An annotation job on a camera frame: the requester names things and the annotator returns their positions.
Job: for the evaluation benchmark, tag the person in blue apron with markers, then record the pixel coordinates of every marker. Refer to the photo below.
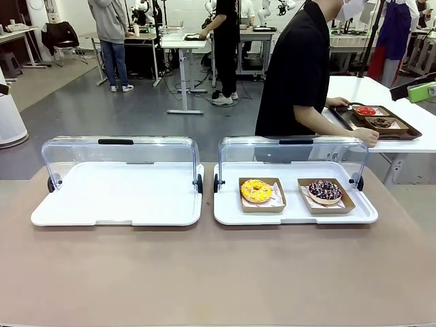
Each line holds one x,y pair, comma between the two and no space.
396,30

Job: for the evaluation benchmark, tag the dark brown serving tray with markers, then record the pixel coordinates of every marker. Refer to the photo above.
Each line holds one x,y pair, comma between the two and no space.
413,131

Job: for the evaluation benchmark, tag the polo person's left hand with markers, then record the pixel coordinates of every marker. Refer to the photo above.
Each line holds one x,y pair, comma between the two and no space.
337,102

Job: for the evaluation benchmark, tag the white height-adjustable desk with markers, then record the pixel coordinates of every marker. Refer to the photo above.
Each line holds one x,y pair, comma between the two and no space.
180,42

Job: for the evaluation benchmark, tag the cardboard box of purple donut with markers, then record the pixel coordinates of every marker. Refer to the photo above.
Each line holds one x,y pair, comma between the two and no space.
347,204

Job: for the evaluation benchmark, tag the clear plastic display lid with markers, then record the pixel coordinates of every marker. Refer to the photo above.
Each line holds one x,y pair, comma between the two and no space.
119,151
334,153

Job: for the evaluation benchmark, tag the grey plastic stool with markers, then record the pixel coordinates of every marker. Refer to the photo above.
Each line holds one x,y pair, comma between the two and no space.
10,64

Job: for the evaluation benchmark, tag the polo person's right hand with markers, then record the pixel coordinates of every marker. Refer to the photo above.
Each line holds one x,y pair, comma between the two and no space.
369,138

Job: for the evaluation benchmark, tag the chair with black jacket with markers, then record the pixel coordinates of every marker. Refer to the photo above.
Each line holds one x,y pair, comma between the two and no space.
61,37

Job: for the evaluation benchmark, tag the person in black outfit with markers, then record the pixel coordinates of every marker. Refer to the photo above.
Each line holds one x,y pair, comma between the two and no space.
226,44

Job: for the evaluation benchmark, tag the white air purifier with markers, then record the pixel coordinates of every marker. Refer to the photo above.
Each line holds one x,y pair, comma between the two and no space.
12,122

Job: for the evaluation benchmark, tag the person in black polo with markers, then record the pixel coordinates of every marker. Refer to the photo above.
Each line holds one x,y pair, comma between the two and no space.
293,68

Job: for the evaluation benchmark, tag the white side table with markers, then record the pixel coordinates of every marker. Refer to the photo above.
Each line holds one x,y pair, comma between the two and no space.
374,92

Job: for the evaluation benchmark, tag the white background desk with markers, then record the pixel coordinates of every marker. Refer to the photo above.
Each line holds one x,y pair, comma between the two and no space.
17,32

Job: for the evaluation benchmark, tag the paper liner under purple donut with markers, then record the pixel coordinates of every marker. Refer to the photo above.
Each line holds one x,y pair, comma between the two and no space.
305,195

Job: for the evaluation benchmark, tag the cardboard box of chocolate donut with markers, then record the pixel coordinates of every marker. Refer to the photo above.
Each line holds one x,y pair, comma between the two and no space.
385,130

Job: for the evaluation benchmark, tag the polo person's right forearm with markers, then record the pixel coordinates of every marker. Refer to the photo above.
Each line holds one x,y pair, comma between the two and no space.
323,122

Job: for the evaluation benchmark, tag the cardboard box of red donut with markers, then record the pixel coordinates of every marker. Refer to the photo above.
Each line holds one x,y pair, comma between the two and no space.
357,116

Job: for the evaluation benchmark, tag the yellow sprinkled donut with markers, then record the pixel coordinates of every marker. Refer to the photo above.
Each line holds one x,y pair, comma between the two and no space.
255,195

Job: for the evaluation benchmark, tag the grey background work table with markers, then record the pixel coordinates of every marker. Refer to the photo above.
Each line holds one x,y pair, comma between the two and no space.
347,42

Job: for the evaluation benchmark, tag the dark sprinkled donut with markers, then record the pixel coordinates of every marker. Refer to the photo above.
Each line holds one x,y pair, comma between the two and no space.
325,194

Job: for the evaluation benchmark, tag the cardboard box of yellow donut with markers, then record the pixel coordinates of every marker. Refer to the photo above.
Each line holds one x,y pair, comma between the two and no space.
262,208

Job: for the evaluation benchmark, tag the chocolate donut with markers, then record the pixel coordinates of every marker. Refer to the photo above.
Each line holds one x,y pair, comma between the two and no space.
379,122

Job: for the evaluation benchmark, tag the paper liner under yellow donut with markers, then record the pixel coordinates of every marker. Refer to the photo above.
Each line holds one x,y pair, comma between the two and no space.
277,195

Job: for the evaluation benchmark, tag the white display tray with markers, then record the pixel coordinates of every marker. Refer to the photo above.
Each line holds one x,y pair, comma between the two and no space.
293,216
119,194

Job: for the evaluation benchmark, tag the person in grey hoodie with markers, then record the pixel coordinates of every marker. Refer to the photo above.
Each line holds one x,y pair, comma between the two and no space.
110,20

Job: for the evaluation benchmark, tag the red glazed donut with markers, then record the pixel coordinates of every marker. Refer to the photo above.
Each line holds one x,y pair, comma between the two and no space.
368,110

